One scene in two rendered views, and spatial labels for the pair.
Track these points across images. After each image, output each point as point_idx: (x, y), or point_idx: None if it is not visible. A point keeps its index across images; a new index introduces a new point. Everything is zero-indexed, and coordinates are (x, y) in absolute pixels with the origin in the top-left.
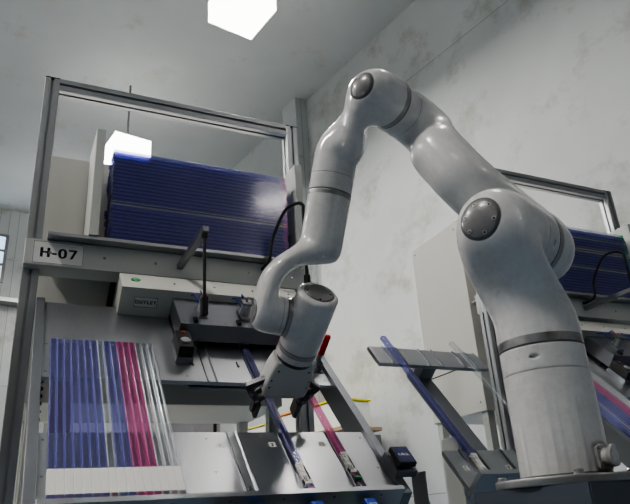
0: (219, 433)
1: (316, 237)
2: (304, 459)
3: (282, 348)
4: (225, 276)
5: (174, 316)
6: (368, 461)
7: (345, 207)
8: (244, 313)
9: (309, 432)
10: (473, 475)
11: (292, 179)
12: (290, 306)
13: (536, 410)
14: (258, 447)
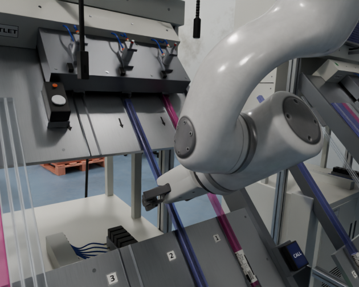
0: (110, 253)
1: (332, 10)
2: (205, 271)
3: (209, 175)
4: (101, 0)
5: (42, 54)
6: (258, 252)
7: None
8: (127, 58)
9: (203, 221)
10: None
11: None
12: (251, 139)
13: None
14: (157, 266)
